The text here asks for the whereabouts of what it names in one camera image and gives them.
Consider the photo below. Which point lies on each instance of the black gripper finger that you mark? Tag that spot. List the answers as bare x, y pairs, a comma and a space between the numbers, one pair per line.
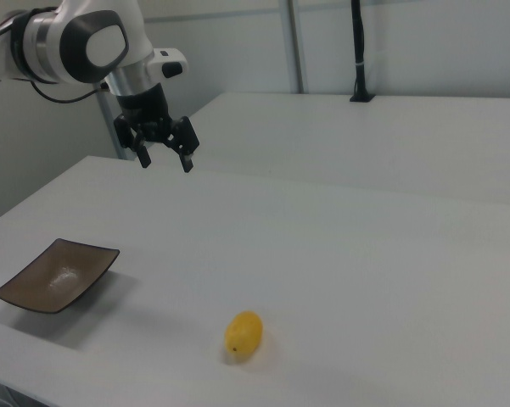
186, 140
144, 158

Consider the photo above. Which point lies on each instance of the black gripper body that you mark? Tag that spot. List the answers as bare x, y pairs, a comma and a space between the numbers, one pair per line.
146, 108

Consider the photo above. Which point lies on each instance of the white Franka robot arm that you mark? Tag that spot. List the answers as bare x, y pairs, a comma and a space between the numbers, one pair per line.
97, 42

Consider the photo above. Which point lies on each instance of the brown square ceramic plate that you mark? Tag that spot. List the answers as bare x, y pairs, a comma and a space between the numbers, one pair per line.
55, 275

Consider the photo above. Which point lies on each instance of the black vertical pole with base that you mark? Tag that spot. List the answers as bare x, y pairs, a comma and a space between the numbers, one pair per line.
358, 42

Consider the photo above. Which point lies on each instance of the grey metal partition post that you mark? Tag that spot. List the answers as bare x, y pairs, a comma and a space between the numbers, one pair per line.
108, 127

